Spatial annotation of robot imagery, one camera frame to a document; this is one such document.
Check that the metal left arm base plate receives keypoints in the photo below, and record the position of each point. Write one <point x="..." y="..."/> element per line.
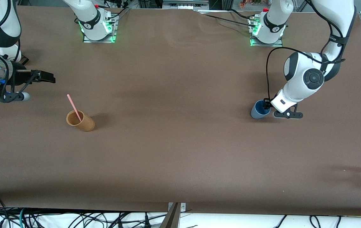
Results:
<point x="266" y="44"/>

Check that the dark post under table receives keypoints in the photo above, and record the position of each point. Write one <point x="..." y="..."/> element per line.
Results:
<point x="171" y="218"/>

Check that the grey power strip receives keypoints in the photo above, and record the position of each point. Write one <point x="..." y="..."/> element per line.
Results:
<point x="185" y="4"/>

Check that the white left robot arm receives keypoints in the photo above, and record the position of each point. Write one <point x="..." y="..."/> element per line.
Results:
<point x="307" y="76"/>

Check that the white cup with print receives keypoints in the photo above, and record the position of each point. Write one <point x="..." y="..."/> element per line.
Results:
<point x="11" y="52"/>

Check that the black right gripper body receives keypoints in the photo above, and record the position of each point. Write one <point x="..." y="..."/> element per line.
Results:
<point x="15" y="75"/>

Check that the metal table edge bracket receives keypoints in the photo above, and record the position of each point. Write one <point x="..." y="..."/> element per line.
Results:
<point x="177" y="207"/>

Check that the brown cup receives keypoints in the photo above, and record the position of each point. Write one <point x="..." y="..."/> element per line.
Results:
<point x="80" y="121"/>

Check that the blue cup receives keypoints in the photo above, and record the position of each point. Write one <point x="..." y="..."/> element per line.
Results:
<point x="258" y="111"/>

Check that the pink straw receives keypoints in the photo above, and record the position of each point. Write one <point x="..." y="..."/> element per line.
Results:
<point x="73" y="106"/>

